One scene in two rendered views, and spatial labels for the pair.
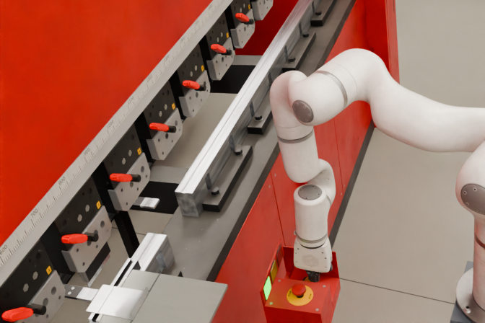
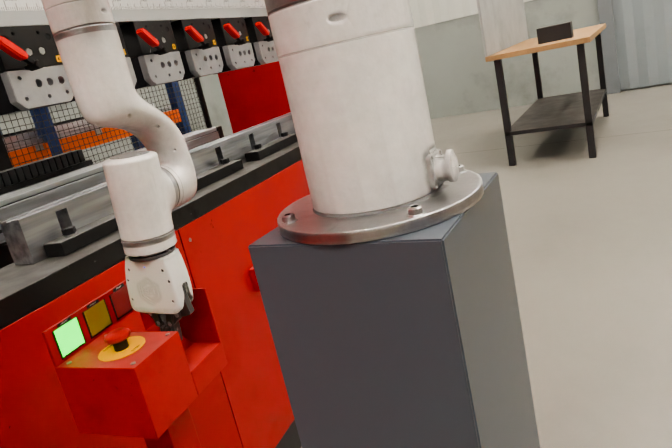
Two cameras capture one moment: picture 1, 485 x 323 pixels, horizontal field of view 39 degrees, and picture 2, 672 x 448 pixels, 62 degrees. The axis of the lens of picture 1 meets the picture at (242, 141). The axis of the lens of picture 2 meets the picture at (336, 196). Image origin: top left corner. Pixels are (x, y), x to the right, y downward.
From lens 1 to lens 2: 120 cm
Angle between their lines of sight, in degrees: 21
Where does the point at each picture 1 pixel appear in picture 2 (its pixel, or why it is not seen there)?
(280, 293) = (94, 349)
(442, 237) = not seen: hidden behind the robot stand
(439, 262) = not seen: hidden behind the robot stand
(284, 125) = (49, 1)
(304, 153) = (91, 58)
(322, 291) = (159, 340)
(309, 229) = (127, 217)
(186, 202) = (15, 239)
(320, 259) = (162, 286)
